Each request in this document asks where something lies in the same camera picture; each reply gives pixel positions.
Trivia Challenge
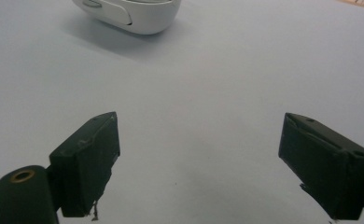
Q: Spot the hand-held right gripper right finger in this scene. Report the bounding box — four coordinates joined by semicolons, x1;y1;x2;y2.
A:
277;112;364;221

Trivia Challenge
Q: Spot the white computer mouse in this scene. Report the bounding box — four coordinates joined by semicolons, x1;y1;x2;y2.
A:
72;0;183;35

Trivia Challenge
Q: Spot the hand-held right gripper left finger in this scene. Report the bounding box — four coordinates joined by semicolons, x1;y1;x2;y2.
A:
49;111;121;218

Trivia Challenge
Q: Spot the wooden board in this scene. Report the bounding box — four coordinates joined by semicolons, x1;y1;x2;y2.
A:
338;0;364;11

